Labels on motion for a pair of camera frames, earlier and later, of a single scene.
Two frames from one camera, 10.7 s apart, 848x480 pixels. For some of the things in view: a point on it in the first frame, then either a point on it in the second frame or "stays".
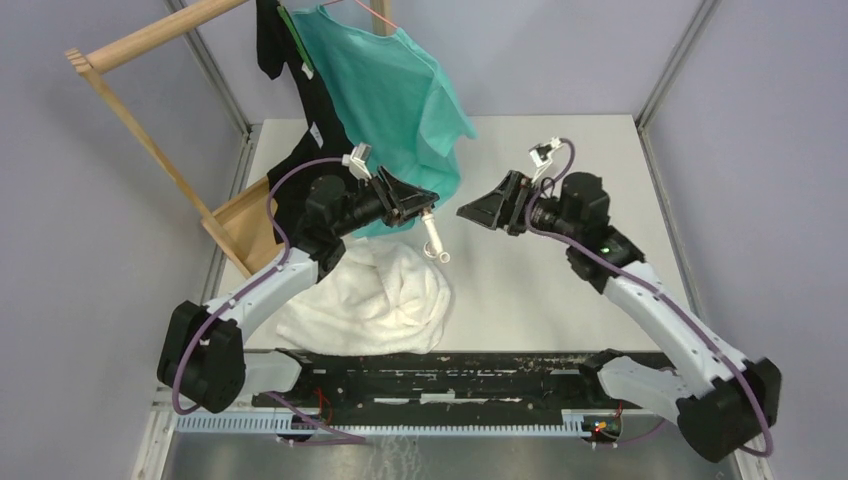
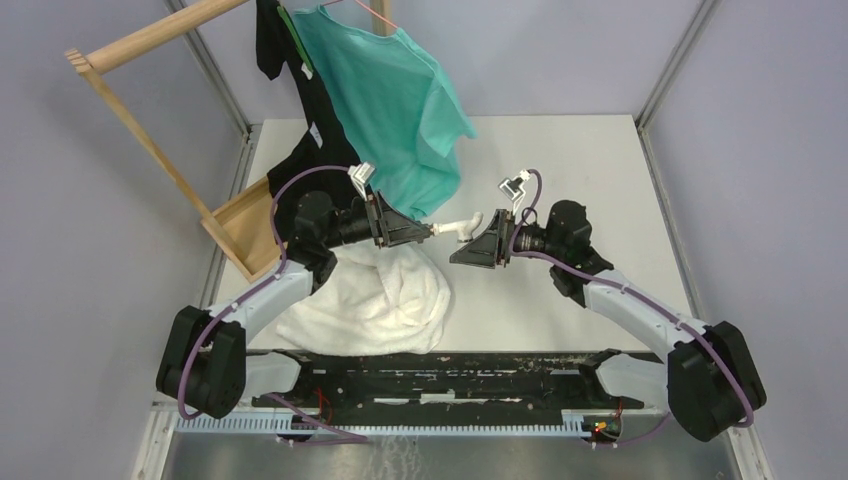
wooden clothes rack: (245, 226) stays
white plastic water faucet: (432, 249) to (464, 229)
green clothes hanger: (296, 36) stays
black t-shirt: (325, 137) stays
